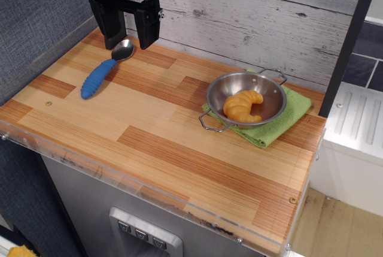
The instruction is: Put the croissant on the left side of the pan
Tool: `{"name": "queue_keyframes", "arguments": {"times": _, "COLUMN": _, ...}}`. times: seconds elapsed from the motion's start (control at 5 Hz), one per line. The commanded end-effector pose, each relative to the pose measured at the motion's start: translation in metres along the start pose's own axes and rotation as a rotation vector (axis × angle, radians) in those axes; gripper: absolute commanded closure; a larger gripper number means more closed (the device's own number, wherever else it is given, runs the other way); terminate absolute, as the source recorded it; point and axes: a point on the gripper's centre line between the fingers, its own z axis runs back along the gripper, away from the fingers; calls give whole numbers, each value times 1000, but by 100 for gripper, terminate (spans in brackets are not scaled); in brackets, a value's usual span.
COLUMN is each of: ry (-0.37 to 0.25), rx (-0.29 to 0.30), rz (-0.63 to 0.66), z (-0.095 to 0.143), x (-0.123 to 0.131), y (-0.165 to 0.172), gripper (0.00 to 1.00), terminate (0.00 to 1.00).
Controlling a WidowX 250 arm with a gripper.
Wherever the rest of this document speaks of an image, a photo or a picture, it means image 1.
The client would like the steel cabinet front with dispenser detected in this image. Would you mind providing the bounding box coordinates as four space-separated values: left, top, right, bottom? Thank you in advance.
43 157 260 256

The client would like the white ribbed appliance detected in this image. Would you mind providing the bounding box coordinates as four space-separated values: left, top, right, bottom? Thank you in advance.
309 83 382 215

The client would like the small steel pan with handles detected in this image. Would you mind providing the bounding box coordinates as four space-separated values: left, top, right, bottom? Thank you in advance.
199 69 287 132

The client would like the green folded cloth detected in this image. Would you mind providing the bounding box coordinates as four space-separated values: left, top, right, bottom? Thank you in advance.
199 68 312 148

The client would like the orange plastic croissant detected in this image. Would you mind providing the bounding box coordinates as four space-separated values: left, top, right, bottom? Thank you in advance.
223 90 264 123

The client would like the black right vertical post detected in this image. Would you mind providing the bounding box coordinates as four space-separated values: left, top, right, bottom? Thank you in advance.
318 0 372 117

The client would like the yellow object at corner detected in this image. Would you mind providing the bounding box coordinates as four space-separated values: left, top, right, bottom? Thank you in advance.
7 246 37 257

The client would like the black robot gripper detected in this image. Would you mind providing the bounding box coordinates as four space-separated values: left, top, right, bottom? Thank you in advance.
89 0 162 50

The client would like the blue-handled metal spoon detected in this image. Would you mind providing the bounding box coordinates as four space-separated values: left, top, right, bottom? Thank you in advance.
80 39 135 99

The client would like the clear acrylic edge guard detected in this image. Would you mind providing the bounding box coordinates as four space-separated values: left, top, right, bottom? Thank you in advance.
1 121 292 256

